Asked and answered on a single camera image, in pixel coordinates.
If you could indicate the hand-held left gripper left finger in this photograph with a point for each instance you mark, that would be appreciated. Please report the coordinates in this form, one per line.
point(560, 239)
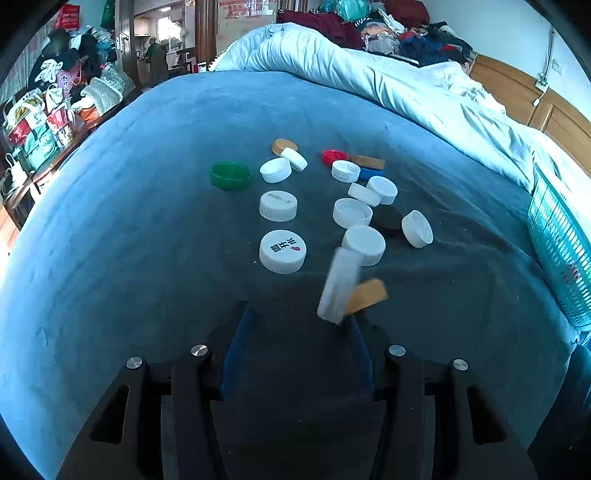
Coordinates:
point(235, 350)

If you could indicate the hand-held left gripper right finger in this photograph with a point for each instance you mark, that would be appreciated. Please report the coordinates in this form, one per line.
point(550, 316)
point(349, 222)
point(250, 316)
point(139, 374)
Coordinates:
point(362, 364)

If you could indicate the tall white bottle cap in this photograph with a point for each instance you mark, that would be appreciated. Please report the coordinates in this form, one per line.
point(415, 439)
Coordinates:
point(337, 286)

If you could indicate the large white cap black print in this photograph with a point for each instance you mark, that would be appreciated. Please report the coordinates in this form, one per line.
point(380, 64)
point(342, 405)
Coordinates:
point(282, 250)

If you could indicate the black bottle cap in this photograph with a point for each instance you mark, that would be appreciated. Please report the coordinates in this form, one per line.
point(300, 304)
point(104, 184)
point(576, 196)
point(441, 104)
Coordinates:
point(387, 220)

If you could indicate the white cap grey print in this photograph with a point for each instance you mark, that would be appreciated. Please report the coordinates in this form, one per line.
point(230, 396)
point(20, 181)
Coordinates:
point(278, 206)

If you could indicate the green bottle cap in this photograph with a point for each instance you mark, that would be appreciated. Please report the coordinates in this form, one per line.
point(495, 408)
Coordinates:
point(231, 175)

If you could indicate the small white bottle cap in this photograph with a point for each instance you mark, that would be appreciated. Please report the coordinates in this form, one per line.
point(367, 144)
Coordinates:
point(275, 170)
point(294, 159)

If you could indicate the blue bottle cap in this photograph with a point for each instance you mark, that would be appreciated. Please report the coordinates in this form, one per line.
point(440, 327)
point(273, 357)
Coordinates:
point(370, 174)

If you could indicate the white cap printed rim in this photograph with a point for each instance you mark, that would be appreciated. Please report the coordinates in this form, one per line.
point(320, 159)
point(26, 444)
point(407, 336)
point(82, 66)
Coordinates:
point(345, 171)

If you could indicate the gold jar lid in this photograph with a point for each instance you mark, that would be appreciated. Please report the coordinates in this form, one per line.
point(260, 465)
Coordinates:
point(368, 162)

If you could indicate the red bottle cap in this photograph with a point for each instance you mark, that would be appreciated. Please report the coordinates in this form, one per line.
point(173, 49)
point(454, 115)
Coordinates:
point(334, 157)

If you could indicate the small orange bottle cap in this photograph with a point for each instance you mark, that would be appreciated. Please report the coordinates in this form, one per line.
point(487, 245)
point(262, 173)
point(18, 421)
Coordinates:
point(284, 146)

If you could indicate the turquoise plastic basket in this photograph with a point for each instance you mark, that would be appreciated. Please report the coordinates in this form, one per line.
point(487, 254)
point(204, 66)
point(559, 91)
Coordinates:
point(558, 240)

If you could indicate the blue grey fleece blanket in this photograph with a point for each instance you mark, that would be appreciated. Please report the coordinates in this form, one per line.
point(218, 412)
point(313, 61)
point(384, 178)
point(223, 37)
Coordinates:
point(138, 277)

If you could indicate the dark blue clothing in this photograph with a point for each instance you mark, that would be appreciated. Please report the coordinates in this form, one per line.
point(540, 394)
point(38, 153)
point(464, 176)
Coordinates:
point(568, 406)

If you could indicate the light blue duvet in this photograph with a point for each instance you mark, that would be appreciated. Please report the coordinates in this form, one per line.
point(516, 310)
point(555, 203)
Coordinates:
point(369, 83)

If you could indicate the green patterned bag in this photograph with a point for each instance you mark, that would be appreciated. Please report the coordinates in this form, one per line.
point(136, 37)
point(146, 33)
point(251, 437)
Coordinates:
point(40, 146)

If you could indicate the white paper bag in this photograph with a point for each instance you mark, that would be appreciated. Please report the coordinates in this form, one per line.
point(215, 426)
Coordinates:
point(16, 173)

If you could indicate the white woven bag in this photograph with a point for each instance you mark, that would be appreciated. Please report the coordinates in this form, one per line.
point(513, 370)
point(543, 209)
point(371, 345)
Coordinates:
point(106, 90)

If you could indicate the white floral bedsheet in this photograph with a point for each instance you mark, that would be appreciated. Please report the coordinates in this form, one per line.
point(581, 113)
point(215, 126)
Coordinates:
point(466, 87)

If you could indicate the wooden headboard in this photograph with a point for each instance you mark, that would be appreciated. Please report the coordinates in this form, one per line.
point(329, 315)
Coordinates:
point(508, 87)

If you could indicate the pile of bags and boxes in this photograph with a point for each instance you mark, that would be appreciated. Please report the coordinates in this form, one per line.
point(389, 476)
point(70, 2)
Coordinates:
point(55, 92)

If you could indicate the pile of clothes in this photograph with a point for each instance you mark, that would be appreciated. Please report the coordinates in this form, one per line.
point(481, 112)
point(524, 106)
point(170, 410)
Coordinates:
point(415, 41)

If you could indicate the dark red blanket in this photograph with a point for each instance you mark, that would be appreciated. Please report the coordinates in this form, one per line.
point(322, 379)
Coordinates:
point(323, 25)

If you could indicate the pink checkered cover cloth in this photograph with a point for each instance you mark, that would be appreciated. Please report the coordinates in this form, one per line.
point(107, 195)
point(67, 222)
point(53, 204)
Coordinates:
point(27, 64)

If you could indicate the teal plastic bag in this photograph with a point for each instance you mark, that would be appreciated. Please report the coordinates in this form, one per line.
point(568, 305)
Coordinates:
point(353, 9)

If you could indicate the green hanging bag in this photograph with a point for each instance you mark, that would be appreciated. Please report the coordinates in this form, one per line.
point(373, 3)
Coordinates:
point(108, 11)

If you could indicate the red hanging decoration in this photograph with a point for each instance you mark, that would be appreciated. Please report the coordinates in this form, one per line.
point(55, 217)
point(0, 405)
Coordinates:
point(68, 16)

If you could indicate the wooden door frame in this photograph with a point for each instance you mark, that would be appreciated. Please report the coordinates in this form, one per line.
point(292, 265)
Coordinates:
point(203, 27)

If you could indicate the white wall socket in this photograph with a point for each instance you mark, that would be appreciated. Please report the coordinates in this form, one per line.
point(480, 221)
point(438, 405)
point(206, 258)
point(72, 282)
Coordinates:
point(541, 84)

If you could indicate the white wall switch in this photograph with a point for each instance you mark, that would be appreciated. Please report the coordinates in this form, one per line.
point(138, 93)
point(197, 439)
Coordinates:
point(557, 67)

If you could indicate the white wall pipe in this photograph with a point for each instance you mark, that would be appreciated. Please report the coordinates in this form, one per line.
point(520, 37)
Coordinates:
point(549, 50)

